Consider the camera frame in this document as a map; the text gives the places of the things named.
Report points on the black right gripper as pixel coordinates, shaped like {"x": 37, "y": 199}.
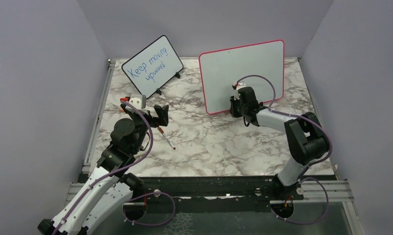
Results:
{"x": 233, "y": 102}

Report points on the pink framed whiteboard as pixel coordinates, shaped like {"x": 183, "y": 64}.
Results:
{"x": 260, "y": 66}

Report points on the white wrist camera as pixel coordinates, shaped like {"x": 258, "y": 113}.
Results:
{"x": 138, "y": 101}
{"x": 237, "y": 87}

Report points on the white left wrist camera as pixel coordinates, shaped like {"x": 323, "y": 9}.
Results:
{"x": 138, "y": 101}

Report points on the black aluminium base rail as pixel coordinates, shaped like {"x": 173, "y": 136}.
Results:
{"x": 221, "y": 194}

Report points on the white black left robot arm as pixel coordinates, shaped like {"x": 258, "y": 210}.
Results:
{"x": 111, "y": 184}

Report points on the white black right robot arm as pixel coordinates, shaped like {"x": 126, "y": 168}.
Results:
{"x": 306, "y": 139}

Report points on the black framed written whiteboard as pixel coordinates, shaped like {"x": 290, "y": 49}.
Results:
{"x": 154, "y": 66}

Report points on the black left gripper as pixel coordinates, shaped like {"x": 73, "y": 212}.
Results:
{"x": 162, "y": 113}

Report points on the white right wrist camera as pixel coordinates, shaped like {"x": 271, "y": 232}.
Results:
{"x": 237, "y": 87}

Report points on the white whiteboard marker pen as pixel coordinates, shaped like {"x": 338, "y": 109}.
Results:
{"x": 166, "y": 138}

